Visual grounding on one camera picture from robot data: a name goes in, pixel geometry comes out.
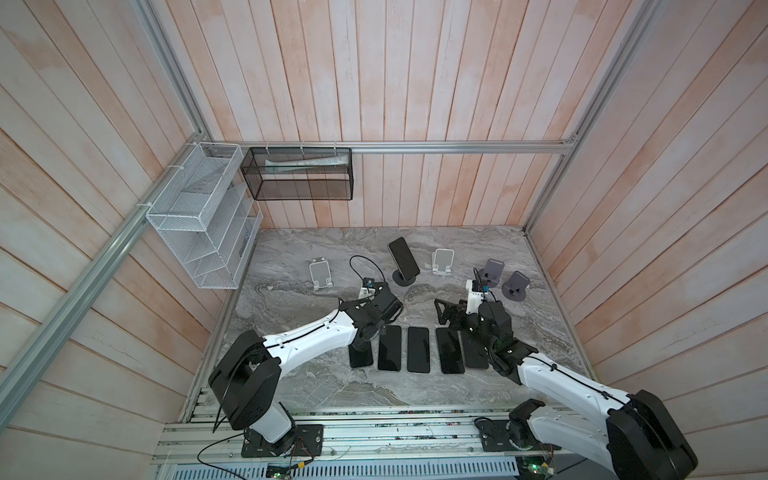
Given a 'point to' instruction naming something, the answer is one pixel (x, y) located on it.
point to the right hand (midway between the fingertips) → (446, 300)
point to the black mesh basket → (299, 173)
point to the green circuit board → (534, 465)
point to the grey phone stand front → (491, 274)
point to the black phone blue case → (360, 358)
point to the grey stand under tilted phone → (399, 279)
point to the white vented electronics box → (402, 471)
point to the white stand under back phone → (442, 261)
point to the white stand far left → (320, 273)
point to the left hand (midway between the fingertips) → (363, 321)
